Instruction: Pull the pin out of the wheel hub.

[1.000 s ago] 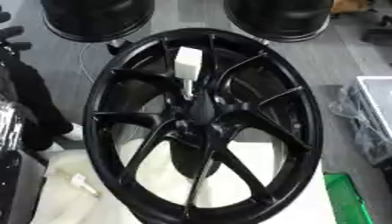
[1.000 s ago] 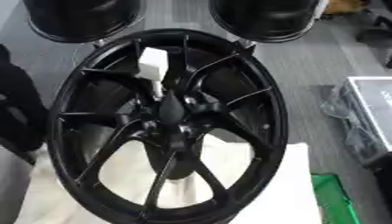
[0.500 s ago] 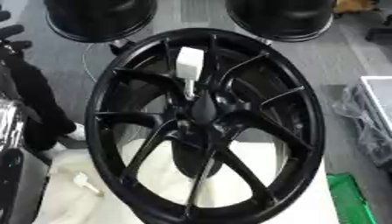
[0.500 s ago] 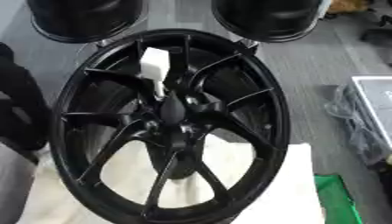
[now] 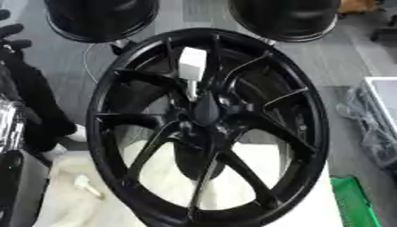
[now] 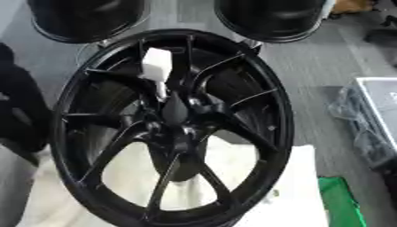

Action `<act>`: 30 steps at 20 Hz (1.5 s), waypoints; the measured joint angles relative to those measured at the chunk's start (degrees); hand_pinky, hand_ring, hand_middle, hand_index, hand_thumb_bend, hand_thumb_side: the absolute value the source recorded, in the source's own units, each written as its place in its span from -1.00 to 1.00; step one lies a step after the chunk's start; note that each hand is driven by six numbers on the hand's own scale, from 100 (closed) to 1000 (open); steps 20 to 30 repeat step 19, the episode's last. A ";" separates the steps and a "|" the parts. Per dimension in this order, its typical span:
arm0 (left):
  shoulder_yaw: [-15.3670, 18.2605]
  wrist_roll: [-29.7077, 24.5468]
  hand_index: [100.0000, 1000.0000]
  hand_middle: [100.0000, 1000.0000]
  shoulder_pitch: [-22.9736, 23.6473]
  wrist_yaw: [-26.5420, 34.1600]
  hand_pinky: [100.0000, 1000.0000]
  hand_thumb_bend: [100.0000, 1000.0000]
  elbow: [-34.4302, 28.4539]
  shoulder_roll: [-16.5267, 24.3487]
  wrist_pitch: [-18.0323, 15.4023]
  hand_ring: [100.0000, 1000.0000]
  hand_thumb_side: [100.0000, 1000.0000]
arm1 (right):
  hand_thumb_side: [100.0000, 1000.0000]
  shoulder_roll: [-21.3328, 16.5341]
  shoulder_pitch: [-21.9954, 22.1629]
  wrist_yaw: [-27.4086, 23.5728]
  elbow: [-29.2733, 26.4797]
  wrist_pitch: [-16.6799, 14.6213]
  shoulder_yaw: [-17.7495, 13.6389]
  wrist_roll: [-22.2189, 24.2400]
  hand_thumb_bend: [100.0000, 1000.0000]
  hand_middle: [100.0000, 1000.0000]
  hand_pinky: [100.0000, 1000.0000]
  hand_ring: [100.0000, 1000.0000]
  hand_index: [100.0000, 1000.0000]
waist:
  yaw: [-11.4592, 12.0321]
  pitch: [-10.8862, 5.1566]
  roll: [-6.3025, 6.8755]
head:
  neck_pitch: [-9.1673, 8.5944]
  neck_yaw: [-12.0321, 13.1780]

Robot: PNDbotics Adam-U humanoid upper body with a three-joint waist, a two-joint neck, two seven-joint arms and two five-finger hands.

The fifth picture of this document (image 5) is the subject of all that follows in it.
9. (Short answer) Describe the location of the thin white cable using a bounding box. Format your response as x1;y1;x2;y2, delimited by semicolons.
82;42;115;85

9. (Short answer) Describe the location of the white plastic bin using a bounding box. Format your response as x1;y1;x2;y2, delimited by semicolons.
360;75;397;137

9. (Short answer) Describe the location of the black spoked wheel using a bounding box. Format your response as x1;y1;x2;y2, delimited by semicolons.
83;27;334;227

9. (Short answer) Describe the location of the tan cardboard box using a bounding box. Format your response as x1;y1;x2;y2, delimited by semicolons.
338;0;382;15

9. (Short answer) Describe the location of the clear plastic bag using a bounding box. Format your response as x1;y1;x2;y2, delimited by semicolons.
335;86;397;171

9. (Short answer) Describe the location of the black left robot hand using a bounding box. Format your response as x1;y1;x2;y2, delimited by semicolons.
0;8;90;161

